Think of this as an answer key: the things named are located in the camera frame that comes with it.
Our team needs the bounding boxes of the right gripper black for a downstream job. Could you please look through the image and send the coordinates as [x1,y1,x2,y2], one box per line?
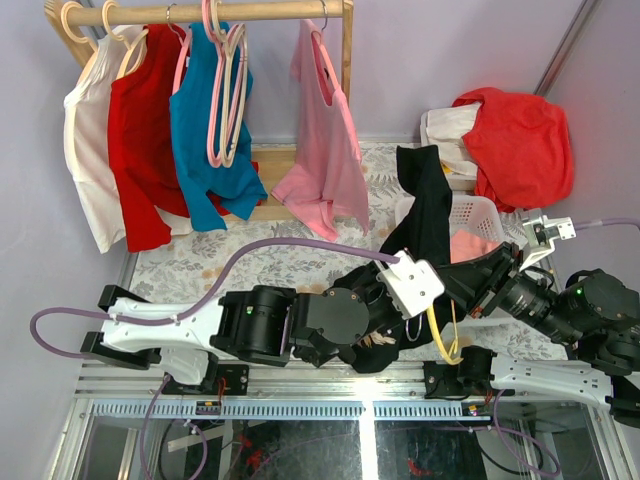
[432,238,579,344]

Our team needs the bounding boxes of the black t shirt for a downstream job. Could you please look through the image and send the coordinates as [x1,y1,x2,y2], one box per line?
[333,146,452,374]

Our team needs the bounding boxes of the yellow hanger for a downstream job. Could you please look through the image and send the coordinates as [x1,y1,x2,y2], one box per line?
[405,299,466,366]

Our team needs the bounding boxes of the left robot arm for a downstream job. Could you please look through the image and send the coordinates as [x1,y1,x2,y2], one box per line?
[80,263,402,395]

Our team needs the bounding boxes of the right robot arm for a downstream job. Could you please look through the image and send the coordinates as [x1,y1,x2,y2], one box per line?
[436,242,639,427]

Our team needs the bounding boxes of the salmon pink folded shirt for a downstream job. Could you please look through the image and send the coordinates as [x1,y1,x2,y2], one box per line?
[450,230,501,264]

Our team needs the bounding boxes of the pink t shirt on hanger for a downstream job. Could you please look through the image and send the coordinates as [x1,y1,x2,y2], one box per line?
[272,19,370,241]

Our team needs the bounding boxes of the blue t shirt on hanger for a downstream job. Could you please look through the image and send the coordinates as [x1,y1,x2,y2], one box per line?
[170,23,268,232]

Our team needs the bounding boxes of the pink empty hanger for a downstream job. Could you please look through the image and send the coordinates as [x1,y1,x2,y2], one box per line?
[201,1,233,168]

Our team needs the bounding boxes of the beige empty hanger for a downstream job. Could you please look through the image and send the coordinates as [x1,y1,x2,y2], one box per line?
[219,24,248,168]

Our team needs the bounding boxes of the red t shirt on hanger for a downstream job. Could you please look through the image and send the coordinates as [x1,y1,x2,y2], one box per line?
[107,22,232,253]

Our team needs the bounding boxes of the white t shirt on hanger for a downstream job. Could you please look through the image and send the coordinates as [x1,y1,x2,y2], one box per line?
[63,36,127,254]

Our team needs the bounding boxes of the peach hanger far left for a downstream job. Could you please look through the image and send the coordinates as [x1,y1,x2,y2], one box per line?
[60,1,98,53]

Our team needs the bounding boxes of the white laundry basket front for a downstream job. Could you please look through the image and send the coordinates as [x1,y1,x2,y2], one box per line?
[394,195,521,331]

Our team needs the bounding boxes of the white laundry basket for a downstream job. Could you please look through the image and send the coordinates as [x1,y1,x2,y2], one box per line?
[419,112,476,192]
[394,195,521,331]

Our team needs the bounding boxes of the white laundry basket back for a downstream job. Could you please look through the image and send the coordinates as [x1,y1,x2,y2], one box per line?
[419,112,476,192]

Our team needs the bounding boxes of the red orange cloth on basket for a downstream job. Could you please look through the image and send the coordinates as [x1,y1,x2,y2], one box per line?
[452,87,575,213]

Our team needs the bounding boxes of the white cloth in back basket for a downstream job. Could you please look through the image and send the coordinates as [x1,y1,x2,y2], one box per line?
[420,102,481,177]

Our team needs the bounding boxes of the floral table mat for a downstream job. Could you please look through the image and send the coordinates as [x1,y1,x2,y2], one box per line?
[127,143,567,361]

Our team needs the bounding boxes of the wooden clothes rack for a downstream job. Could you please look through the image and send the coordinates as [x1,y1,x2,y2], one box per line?
[46,1,352,233]

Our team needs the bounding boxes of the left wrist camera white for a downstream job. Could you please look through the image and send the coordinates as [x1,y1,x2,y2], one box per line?
[377,251,445,320]

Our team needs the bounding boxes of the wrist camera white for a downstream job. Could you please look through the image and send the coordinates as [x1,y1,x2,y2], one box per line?
[519,209,576,271]
[377,251,445,320]

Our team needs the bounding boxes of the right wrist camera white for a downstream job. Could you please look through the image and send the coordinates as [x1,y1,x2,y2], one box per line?
[519,209,576,271]

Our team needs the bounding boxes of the aluminium rail frame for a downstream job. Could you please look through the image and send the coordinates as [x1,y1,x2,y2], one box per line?
[75,356,613,421]

